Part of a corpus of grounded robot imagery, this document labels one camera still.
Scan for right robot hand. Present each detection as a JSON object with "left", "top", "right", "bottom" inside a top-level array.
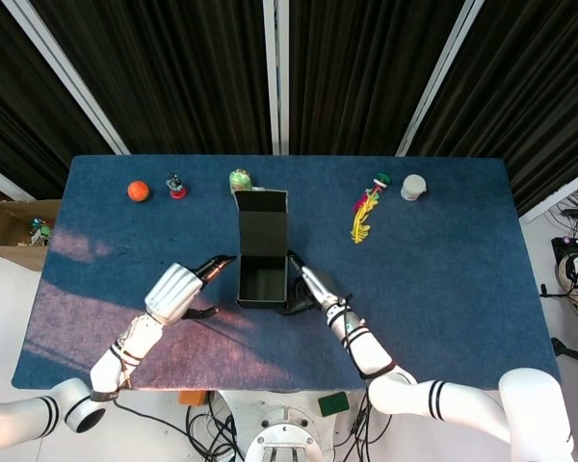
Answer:
[{"left": 276, "top": 249, "right": 353, "bottom": 317}]

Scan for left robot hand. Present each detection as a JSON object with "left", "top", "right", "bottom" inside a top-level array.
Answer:
[{"left": 144, "top": 254, "right": 237, "bottom": 327}]

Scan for black foldable cardboard box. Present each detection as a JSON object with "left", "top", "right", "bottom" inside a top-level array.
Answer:
[{"left": 234, "top": 189, "right": 290, "bottom": 311}]

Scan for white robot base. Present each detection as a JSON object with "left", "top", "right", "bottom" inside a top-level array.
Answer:
[{"left": 216, "top": 389, "right": 362, "bottom": 462}]

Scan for blue cloth-covered table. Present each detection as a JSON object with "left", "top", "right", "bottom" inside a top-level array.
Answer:
[{"left": 12, "top": 153, "right": 560, "bottom": 392}]

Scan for brown cardboard carton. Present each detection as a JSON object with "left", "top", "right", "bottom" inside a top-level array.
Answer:
[{"left": 0, "top": 180, "right": 63, "bottom": 273}]

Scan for yellow feather shuttlecock toy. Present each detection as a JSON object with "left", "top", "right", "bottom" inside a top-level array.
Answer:
[{"left": 350, "top": 172, "right": 392, "bottom": 244}]

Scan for small figure on red base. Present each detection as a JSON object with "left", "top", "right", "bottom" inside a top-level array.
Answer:
[{"left": 165, "top": 172, "right": 188, "bottom": 199}]

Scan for orange block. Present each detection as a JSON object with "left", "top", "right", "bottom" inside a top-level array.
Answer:
[{"left": 177, "top": 390, "right": 208, "bottom": 408}]

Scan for orange ball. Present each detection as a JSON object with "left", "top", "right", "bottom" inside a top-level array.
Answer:
[{"left": 127, "top": 180, "right": 152, "bottom": 203}]

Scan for green block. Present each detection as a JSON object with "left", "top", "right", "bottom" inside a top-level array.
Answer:
[{"left": 317, "top": 392, "right": 351, "bottom": 418}]

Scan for green nesting doll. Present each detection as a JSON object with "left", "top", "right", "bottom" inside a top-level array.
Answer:
[{"left": 228, "top": 167, "right": 255, "bottom": 193}]

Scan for small green toy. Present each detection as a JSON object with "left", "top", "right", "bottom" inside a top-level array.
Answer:
[{"left": 28, "top": 217, "right": 54, "bottom": 246}]

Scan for black pleated curtain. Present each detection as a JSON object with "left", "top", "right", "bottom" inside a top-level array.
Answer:
[{"left": 0, "top": 0, "right": 578, "bottom": 218}]

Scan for black case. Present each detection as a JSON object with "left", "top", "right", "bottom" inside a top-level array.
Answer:
[{"left": 551, "top": 235, "right": 578, "bottom": 270}]

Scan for black tripod leg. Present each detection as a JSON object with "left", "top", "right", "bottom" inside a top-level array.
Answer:
[{"left": 551, "top": 338, "right": 578, "bottom": 370}]

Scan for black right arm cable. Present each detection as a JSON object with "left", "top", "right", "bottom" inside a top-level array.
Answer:
[{"left": 329, "top": 293, "right": 399, "bottom": 381}]

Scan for black floor cable bundle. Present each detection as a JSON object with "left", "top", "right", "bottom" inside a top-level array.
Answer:
[
  {"left": 341, "top": 392, "right": 392, "bottom": 462},
  {"left": 185, "top": 392, "right": 246, "bottom": 462}
]

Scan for white frame post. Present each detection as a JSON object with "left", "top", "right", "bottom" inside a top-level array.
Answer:
[
  {"left": 262, "top": 0, "right": 290, "bottom": 156},
  {"left": 395, "top": 0, "right": 486, "bottom": 157},
  {"left": 0, "top": 158, "right": 36, "bottom": 202},
  {"left": 518, "top": 163, "right": 578, "bottom": 225},
  {"left": 2, "top": 0, "right": 131, "bottom": 156}
]

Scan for black cables with adapter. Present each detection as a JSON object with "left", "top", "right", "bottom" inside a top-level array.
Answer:
[{"left": 556, "top": 192, "right": 578, "bottom": 237}]

